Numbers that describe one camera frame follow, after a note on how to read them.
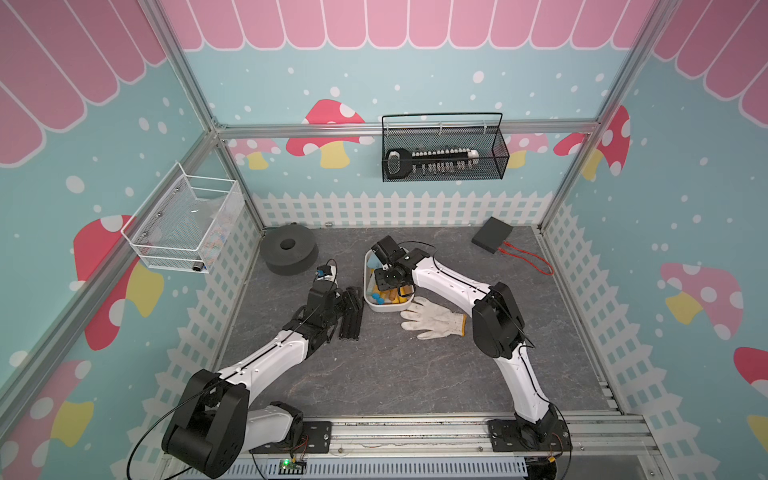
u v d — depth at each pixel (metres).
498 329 0.56
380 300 0.92
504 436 0.74
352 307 0.77
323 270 0.78
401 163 0.89
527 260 1.08
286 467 0.73
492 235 1.20
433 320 0.94
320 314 0.66
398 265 0.71
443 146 0.92
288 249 1.07
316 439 0.75
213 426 0.41
